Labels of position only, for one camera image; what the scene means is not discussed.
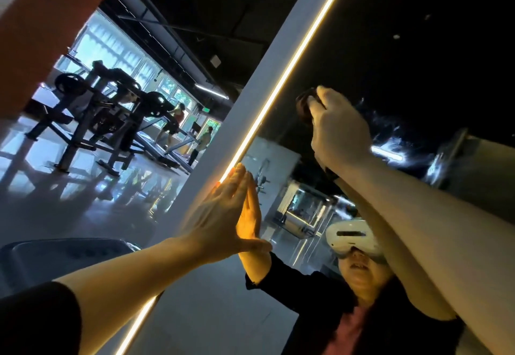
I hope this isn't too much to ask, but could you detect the person's right hand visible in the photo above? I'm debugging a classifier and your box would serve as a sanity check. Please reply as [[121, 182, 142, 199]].
[[307, 85, 376, 175]]

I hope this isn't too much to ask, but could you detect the large bright gym window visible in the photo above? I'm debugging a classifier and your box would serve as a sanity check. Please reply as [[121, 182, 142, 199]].
[[55, 8, 198, 112]]

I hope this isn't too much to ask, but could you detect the dark grey plastic bin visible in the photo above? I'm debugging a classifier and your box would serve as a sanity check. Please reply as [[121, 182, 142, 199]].
[[0, 236, 144, 300]]

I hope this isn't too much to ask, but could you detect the ceiling tube light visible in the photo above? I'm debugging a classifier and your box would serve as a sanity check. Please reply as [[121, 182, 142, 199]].
[[193, 82, 231, 101]]

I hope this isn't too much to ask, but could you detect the large wall mirror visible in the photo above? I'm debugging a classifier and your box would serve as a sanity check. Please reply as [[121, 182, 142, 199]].
[[97, 0, 515, 355]]

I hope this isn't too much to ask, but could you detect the dark brown cleaning cloth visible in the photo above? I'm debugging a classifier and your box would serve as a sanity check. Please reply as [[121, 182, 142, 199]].
[[295, 87, 325, 124]]

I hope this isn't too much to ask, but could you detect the person's left hand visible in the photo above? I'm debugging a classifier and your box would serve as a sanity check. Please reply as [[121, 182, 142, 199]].
[[179, 164, 273, 265]]

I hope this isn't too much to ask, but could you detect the black gym weight machine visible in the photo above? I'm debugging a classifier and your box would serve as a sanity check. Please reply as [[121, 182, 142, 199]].
[[24, 59, 196, 178]]

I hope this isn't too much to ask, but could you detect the person's left forearm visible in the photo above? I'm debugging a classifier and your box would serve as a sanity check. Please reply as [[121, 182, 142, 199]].
[[53, 234, 212, 355]]

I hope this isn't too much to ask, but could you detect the red square pillar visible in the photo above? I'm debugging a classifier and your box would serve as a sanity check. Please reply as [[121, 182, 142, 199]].
[[0, 0, 123, 120]]

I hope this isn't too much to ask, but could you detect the person's right forearm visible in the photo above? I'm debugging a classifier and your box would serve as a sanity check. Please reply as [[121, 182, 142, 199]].
[[332, 151, 515, 355]]

